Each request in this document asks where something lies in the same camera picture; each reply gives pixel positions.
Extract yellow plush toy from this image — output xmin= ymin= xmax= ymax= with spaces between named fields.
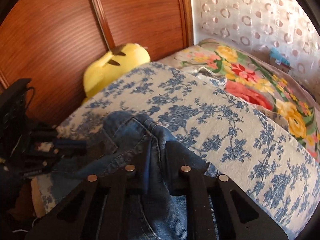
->
xmin=83 ymin=43 xmax=151 ymax=103

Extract blue denim jeans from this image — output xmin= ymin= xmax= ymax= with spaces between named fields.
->
xmin=50 ymin=111 xmax=219 ymax=239

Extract box with teal cloth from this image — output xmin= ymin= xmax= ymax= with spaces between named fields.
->
xmin=269 ymin=48 xmax=291 ymax=74

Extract blue floral white bedspread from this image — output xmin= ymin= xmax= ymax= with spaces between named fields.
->
xmin=37 ymin=61 xmax=320 ymax=239

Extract sheer circle pattern curtain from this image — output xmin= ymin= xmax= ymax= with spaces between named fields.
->
xmin=191 ymin=0 xmax=319 ymax=95

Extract colourful floral blanket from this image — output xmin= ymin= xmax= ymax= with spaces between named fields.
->
xmin=160 ymin=39 xmax=319 ymax=161

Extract wooden slatted wardrobe doors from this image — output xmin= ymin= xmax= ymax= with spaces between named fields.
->
xmin=1 ymin=0 xmax=194 ymax=125

